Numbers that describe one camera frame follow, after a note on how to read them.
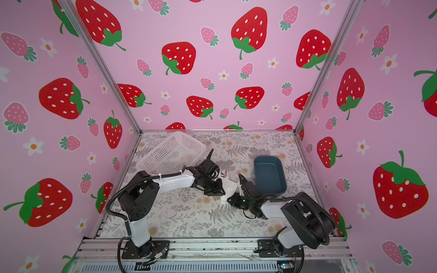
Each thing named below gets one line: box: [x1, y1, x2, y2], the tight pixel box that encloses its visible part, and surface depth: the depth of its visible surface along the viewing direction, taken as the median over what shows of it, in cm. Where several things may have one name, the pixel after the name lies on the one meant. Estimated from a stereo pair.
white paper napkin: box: [220, 177, 241, 202], surface depth 92 cm
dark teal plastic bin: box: [253, 155, 288, 197], surface depth 102 cm
